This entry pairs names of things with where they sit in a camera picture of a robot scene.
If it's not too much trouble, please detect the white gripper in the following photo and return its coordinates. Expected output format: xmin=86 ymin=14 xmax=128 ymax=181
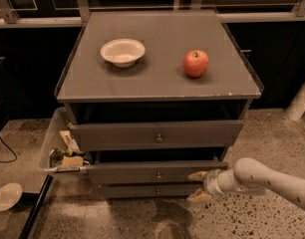
xmin=187 ymin=169 xmax=230 ymax=203

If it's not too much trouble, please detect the grey drawer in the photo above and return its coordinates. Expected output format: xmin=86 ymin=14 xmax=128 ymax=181
xmin=100 ymin=183 xmax=200 ymax=198
xmin=71 ymin=119 xmax=243 ymax=151
xmin=86 ymin=148 xmax=227 ymax=184

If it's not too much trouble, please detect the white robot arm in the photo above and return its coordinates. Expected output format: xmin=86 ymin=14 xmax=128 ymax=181
xmin=187 ymin=157 xmax=305 ymax=211

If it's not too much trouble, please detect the grey bottom drawer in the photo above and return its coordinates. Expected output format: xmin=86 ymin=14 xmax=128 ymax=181
xmin=100 ymin=183 xmax=200 ymax=198

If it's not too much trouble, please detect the grey top drawer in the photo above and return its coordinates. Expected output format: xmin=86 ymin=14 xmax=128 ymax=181
xmin=71 ymin=119 xmax=243 ymax=151

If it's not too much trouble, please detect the yellow item in bin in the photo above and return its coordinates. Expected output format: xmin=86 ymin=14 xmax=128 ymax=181
xmin=62 ymin=156 xmax=84 ymax=166

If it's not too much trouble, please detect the red apple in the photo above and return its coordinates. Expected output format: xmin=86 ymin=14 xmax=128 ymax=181
xmin=183 ymin=50 xmax=209 ymax=78

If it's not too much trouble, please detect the white pole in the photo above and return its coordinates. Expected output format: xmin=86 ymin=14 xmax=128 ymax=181
xmin=285 ymin=82 xmax=305 ymax=121

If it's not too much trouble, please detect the clear plastic bin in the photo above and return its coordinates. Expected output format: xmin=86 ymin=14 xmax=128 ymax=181
xmin=38 ymin=108 xmax=91 ymax=183

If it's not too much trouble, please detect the white bowl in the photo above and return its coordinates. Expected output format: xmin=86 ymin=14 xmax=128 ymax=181
xmin=100 ymin=39 xmax=146 ymax=68

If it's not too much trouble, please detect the white plate on floor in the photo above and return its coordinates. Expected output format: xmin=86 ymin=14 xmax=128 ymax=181
xmin=0 ymin=183 xmax=23 ymax=211

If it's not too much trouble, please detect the metal railing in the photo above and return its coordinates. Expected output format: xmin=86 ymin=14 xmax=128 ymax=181
xmin=0 ymin=0 xmax=305 ymax=28

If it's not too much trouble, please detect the black cable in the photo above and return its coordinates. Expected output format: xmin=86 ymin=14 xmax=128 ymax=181
xmin=0 ymin=133 xmax=19 ymax=164

